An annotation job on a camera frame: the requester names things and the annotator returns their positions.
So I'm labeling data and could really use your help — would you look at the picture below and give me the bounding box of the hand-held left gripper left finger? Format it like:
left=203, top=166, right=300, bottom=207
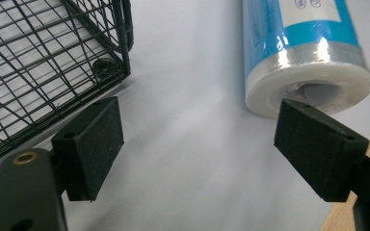
left=50, top=96, right=125, bottom=202

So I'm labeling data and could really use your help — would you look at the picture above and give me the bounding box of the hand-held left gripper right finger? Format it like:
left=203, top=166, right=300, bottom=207
left=273, top=98, right=370, bottom=203

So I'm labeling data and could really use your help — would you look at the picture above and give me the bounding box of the black wire basket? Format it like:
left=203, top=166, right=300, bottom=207
left=0, top=0, right=135, bottom=170

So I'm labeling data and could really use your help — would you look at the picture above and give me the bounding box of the blue plastic wrap roll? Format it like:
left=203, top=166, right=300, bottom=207
left=242, top=0, right=370, bottom=120

